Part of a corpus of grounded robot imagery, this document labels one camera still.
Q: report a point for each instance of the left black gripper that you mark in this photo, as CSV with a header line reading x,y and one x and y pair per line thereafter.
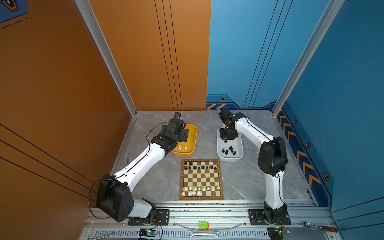
x,y
183,135

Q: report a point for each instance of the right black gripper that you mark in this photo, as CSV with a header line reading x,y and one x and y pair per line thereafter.
x,y
224,138

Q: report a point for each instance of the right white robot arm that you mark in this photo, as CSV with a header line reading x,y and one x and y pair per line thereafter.
x,y
272,160

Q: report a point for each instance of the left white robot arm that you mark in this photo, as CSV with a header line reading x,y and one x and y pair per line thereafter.
x,y
114,195

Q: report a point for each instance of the wooden chess board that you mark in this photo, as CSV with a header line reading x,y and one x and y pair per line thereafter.
x,y
201,179

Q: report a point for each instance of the left circuit board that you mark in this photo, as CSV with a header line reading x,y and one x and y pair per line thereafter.
x,y
148,234

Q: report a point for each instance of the circuit board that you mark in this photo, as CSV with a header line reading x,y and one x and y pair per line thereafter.
x,y
277,234
148,234

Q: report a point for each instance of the right circuit board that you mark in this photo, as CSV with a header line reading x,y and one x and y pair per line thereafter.
x,y
277,234

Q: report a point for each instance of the white plastic tray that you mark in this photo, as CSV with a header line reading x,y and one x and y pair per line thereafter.
x,y
230,151

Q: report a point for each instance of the yellow plastic tray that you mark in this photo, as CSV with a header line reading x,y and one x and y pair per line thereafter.
x,y
186,149

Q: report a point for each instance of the green orange small block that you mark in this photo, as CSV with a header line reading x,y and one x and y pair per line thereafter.
x,y
204,226

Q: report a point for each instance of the silver wrench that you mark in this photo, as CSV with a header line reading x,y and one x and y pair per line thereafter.
x,y
191,234

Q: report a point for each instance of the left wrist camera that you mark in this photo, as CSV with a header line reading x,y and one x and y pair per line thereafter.
x,y
177,115

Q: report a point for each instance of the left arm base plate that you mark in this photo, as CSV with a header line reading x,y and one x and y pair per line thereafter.
x,y
160,216

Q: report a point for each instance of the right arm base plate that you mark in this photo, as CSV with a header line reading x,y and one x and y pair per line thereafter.
x,y
269,217

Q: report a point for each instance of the red handled ratchet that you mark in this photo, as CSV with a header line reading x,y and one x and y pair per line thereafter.
x,y
308,225

